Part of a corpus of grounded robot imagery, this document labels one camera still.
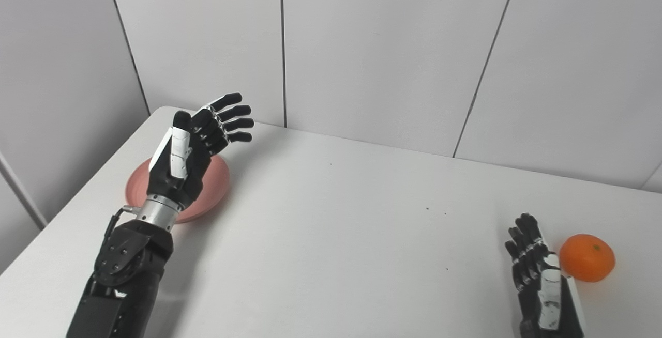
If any pink round plate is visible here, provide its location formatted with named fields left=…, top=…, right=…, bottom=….
left=125, top=153, right=231, bottom=224

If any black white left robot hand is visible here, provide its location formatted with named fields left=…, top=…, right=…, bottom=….
left=146, top=93, right=255, bottom=210

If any orange mandarin fruit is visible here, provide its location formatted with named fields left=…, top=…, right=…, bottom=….
left=559, top=234, right=616, bottom=283

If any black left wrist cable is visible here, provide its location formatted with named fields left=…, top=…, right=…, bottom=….
left=105, top=206, right=143, bottom=243

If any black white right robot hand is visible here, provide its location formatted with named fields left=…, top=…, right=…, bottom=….
left=505, top=213, right=588, bottom=338

